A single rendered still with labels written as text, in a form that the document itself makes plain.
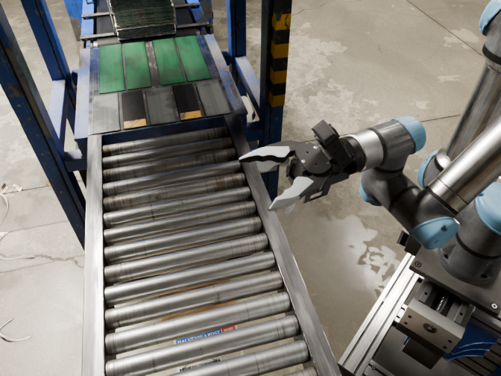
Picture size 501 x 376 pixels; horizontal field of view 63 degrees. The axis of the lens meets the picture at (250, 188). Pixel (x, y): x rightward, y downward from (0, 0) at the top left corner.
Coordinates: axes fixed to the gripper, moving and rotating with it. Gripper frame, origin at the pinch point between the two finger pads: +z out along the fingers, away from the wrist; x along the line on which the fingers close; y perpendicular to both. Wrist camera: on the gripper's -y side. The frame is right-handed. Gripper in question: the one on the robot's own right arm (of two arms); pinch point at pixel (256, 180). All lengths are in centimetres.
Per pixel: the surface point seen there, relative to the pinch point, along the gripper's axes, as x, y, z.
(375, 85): 147, 145, -187
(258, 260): 5.6, 45.0, -6.8
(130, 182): 50, 51, 17
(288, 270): -0.6, 44.0, -12.5
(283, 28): 67, 20, -44
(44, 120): 84, 48, 37
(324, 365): -25.3, 40.6, -7.7
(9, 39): 89, 19, 36
